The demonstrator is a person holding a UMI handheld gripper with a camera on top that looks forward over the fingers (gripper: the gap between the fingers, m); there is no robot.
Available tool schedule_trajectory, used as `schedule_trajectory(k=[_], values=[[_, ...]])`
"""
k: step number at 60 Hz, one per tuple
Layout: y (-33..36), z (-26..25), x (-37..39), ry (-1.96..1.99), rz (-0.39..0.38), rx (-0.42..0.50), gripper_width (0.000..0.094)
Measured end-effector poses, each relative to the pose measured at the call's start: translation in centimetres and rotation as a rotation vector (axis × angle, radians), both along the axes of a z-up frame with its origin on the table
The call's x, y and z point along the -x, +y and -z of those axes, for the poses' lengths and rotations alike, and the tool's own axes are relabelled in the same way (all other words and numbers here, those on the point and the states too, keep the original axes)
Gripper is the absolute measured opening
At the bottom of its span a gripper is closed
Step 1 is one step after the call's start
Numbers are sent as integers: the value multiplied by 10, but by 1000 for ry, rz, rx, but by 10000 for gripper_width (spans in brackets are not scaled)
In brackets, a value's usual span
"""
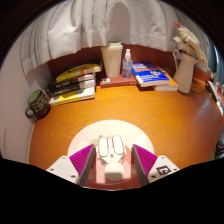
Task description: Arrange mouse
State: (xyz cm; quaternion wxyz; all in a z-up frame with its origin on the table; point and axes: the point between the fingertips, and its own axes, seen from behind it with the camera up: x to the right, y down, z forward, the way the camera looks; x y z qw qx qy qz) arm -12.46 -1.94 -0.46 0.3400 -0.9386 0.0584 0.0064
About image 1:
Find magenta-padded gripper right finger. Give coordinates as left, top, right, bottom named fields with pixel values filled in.
left=130, top=143, right=181, bottom=187

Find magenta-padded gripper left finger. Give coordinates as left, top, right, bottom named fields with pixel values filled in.
left=45, top=143, right=97, bottom=186

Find white computer mouse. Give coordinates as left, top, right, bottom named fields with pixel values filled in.
left=95, top=134, right=128, bottom=182

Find pink cartoon mouse pad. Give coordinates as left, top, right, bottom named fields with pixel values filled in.
left=67, top=119, right=155, bottom=191

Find dark green mug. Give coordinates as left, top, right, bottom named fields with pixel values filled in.
left=25, top=89, right=52, bottom=120

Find blue book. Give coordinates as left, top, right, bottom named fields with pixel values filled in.
left=131, top=61, right=171, bottom=88

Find white ceramic vase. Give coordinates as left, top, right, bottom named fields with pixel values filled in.
left=172, top=48, right=199, bottom=94

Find reddish brown book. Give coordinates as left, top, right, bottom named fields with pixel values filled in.
left=99, top=73, right=138, bottom=89

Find clear spray bottle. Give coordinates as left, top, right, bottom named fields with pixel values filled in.
left=121, top=48, right=134, bottom=80

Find white lidded tumbler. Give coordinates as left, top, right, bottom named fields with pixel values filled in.
left=100, top=41, right=124, bottom=79

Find white artificial flower bouquet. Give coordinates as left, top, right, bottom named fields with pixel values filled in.
left=172, top=21, right=209, bottom=65

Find white curtain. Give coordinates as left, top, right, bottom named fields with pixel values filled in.
left=19, top=0, right=183, bottom=76

